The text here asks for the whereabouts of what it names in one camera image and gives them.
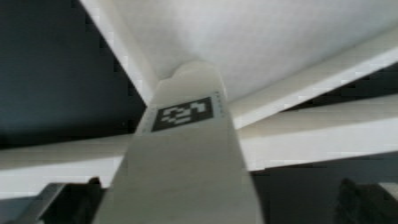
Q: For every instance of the white desk leg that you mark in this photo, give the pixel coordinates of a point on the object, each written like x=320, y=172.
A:
x=181, y=183

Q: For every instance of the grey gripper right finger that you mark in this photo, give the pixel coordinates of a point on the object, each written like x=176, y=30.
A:
x=366, y=203

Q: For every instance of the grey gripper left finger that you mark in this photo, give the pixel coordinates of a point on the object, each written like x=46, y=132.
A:
x=64, y=204

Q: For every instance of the white U-shaped obstacle fence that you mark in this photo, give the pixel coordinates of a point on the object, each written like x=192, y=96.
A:
x=304, y=136

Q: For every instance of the white desk top tray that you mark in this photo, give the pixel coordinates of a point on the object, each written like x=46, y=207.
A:
x=291, y=46

